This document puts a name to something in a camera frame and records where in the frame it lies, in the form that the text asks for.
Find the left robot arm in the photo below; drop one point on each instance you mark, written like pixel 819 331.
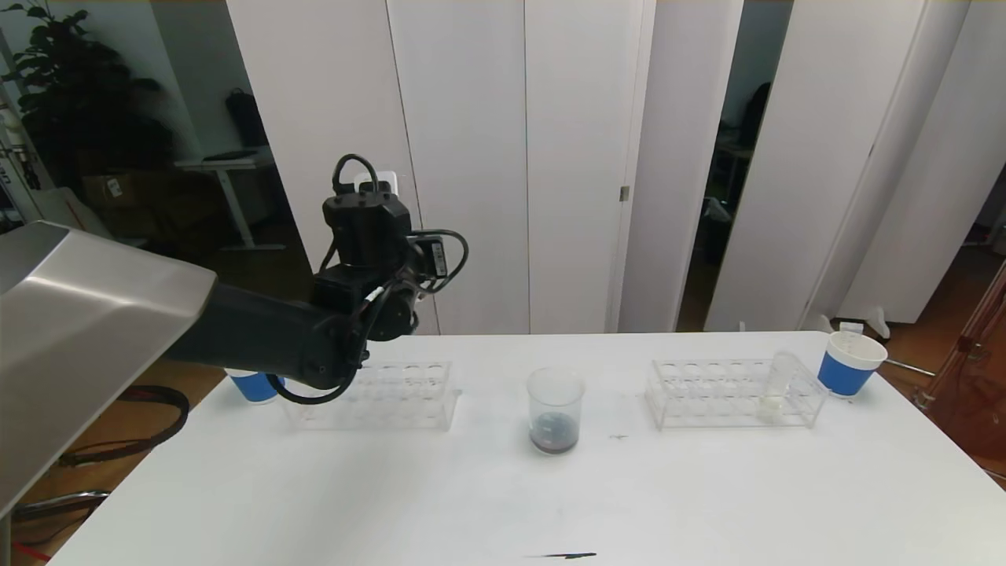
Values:
pixel 78 314

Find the brown cardboard box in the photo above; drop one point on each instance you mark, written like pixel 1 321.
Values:
pixel 118 191

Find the grey metal rod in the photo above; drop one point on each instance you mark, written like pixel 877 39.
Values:
pixel 908 368

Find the dark green potted plant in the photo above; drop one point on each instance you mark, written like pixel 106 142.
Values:
pixel 71 94

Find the clear plastic beaker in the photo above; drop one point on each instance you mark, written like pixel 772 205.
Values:
pixel 556 436

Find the paper cup with blue band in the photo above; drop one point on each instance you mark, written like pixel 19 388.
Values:
pixel 842 376
pixel 253 387

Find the test tube with red pigment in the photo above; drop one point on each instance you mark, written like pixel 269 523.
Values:
pixel 850 334

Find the white standing desk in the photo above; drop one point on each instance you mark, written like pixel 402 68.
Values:
pixel 228 163

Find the white machine base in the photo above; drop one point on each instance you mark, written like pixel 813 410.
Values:
pixel 78 216

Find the test tube with pale yellow pigment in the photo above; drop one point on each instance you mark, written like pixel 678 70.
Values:
pixel 774 402

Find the metal chair leg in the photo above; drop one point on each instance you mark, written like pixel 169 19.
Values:
pixel 71 500

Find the clear acrylic test tube rack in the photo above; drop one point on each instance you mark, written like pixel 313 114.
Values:
pixel 393 393
pixel 727 393

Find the white partition panel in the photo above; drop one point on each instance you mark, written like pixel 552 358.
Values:
pixel 578 157
pixel 471 157
pixel 809 157
pixel 676 157
pixel 951 196
pixel 886 157
pixel 299 94

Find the white machine column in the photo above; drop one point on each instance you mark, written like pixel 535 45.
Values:
pixel 16 165

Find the white partition foot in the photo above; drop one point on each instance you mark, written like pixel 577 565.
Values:
pixel 871 321

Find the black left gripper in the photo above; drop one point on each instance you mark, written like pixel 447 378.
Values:
pixel 437 257

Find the black backpack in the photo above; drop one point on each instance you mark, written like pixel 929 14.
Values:
pixel 246 119

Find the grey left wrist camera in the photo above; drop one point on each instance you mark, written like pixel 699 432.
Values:
pixel 385 182

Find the brown metal stand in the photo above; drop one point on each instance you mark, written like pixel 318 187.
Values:
pixel 974 417

